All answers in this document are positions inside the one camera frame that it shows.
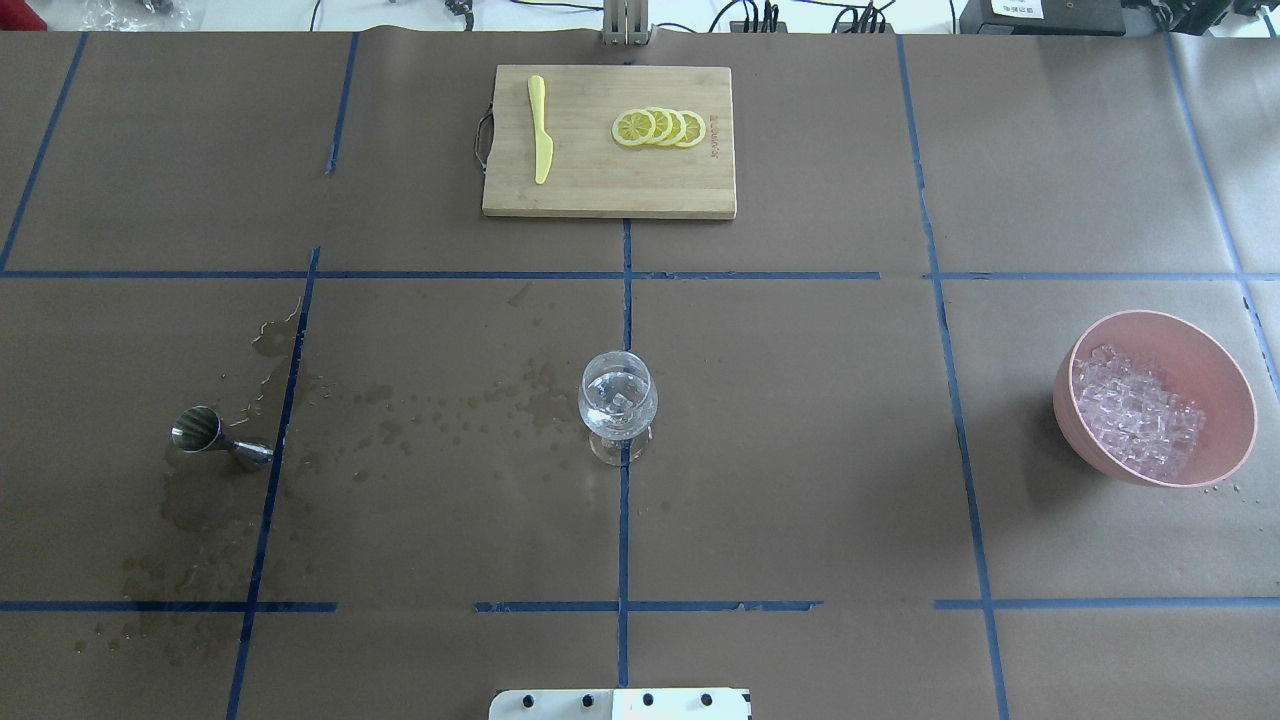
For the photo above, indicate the single clear ice cube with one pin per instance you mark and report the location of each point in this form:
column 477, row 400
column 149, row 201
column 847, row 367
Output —
column 622, row 402

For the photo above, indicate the steel cocktail jigger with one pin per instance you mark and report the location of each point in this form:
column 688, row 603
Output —
column 199, row 430

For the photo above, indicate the clear wine glass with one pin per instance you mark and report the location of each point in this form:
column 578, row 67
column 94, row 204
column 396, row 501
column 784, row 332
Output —
column 617, row 445

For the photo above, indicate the pile of clear ice cubes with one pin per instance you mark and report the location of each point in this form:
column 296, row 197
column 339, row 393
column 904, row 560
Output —
column 1126, row 406

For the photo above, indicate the bamboo cutting board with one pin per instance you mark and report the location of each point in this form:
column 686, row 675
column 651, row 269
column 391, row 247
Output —
column 594, row 177

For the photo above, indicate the lemon slice rightmost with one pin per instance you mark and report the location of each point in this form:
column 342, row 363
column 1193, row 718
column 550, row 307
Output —
column 633, row 128

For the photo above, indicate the yellow plastic knife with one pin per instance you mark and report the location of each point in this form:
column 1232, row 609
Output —
column 541, row 140

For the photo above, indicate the black box device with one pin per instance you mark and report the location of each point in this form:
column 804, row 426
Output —
column 1022, row 18

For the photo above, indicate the pink bowl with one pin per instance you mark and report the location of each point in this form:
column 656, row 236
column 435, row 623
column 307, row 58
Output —
column 1199, row 368

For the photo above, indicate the clear plastic bag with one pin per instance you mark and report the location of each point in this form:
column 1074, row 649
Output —
column 141, row 16

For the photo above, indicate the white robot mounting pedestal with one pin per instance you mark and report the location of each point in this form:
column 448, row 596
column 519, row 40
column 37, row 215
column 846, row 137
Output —
column 623, row 703

